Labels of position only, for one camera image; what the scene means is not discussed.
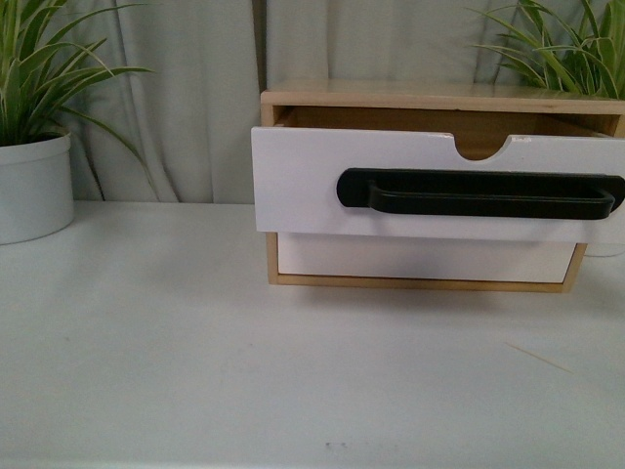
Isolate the white drawer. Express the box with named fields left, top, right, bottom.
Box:
left=277, top=234, right=576, bottom=283
left=251, top=127, right=624, bottom=244

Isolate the wooden drawer cabinet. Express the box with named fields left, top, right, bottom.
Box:
left=258, top=80, right=624, bottom=292

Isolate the grey curtain backdrop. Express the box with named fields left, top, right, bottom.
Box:
left=14, top=0, right=625, bottom=203

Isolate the white plant pot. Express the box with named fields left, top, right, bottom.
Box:
left=1, top=134, right=74, bottom=244

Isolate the green spider plant left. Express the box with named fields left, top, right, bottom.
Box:
left=1, top=1, right=147, bottom=169

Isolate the green spider plant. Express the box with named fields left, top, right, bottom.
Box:
left=479, top=1, right=624, bottom=101
left=1, top=1, right=147, bottom=169

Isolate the green spider plant right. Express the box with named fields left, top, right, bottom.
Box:
left=479, top=1, right=624, bottom=101

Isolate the black drawer handle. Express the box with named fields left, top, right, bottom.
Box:
left=336, top=168, right=624, bottom=221

